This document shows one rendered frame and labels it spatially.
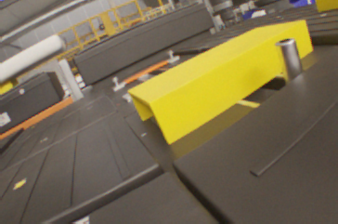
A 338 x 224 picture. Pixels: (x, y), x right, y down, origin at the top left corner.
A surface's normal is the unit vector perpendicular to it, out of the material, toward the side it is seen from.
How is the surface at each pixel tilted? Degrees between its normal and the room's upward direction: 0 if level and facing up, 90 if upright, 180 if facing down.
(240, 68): 90
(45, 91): 90
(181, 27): 90
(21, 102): 90
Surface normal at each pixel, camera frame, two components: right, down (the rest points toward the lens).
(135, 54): 0.33, 0.12
